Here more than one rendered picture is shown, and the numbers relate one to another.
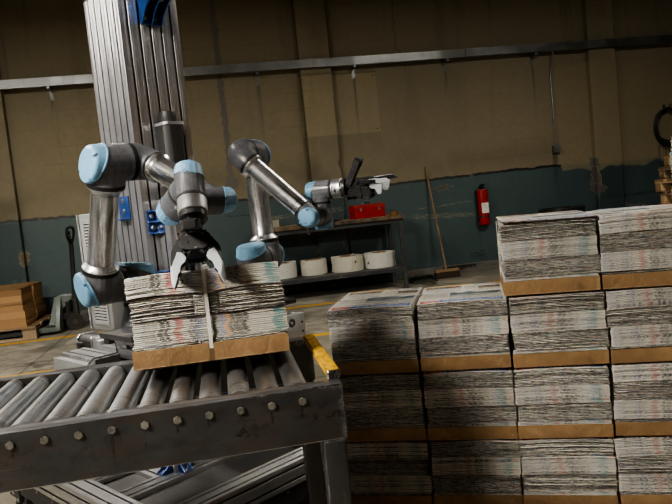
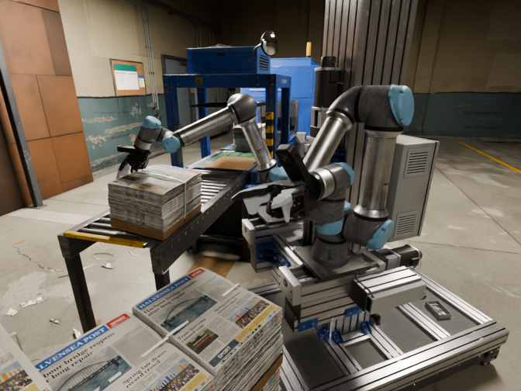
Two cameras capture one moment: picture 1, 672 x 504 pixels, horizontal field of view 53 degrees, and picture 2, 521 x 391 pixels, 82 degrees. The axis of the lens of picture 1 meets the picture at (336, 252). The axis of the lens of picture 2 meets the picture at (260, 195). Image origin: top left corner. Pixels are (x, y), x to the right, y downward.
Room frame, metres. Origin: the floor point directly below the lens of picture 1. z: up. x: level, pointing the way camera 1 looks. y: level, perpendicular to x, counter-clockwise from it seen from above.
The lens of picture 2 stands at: (2.81, -0.74, 1.46)
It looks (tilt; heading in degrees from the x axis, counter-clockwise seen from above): 20 degrees down; 115
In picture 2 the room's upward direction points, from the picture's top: straight up
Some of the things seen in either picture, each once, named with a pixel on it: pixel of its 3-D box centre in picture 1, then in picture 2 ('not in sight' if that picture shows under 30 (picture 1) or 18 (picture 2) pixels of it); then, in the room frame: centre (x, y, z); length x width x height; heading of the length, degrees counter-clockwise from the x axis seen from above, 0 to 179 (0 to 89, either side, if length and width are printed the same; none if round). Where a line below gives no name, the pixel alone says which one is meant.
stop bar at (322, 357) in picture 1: (320, 353); (104, 239); (1.67, 0.07, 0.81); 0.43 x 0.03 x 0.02; 9
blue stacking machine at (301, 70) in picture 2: not in sight; (288, 112); (1.01, 4.41, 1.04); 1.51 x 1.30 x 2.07; 99
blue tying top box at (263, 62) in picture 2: not in sight; (230, 63); (1.41, 1.72, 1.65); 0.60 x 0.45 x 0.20; 9
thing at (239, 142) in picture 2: not in sight; (250, 136); (1.31, 2.29, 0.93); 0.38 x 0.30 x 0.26; 99
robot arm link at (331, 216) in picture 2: (321, 215); (324, 212); (2.65, 0.04, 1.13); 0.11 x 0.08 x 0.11; 161
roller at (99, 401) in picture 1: (102, 397); not in sight; (1.59, 0.60, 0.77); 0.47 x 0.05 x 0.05; 9
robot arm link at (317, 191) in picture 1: (320, 191); (332, 179); (2.67, 0.04, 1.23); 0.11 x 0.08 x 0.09; 70
